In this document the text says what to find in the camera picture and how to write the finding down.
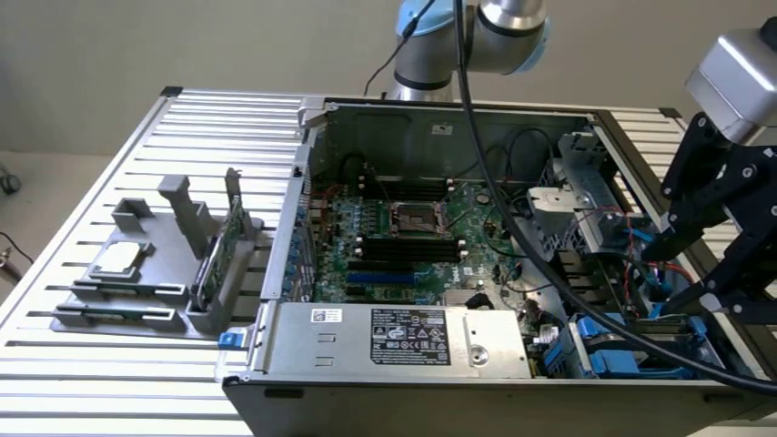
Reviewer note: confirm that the silver CPU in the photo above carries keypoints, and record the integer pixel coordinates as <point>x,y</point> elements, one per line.
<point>123,256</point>

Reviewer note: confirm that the grey parts rack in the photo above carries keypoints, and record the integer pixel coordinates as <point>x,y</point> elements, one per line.
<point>164,255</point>

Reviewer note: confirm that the silver metal disk bay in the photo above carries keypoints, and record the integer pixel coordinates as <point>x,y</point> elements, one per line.
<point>583,200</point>

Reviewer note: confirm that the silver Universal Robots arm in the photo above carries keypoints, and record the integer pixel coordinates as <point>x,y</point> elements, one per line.
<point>504,36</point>

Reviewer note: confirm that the blue plastic drive carrier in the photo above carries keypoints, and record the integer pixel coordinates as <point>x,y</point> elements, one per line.
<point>607,350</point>

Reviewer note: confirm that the black expansion slot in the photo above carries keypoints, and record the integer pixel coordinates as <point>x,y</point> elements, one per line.
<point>379,266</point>

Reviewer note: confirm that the black table corner cap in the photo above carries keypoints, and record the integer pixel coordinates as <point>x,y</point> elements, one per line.
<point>172,91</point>
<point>671,112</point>

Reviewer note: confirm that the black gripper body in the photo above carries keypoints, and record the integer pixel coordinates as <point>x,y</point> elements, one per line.
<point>757,200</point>

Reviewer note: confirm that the green motherboard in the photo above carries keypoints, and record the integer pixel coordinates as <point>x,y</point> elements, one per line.
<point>473,227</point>

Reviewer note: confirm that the blue case latch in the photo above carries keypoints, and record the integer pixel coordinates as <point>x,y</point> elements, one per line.
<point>231,340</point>

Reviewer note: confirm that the silver power supply unit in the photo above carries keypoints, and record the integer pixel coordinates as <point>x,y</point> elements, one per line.
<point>340,350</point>

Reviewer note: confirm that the open grey PC case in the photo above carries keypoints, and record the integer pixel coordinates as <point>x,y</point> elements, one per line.
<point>425,409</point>

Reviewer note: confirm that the black RAM slot bank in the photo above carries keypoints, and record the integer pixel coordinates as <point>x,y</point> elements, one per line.
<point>412,249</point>
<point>407,187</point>

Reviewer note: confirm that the silver chipset heatsink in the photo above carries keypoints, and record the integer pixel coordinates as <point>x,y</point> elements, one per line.
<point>464,298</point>

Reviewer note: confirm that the blue expansion slot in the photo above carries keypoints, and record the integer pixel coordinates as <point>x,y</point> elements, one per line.
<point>381,277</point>

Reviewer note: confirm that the CPU socket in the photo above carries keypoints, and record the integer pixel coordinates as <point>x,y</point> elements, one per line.
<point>419,218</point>

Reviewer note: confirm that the grey caster wheel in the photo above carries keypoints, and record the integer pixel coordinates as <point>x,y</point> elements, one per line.
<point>11,183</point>

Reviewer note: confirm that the green graphics card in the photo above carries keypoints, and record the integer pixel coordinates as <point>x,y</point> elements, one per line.
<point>234,236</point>

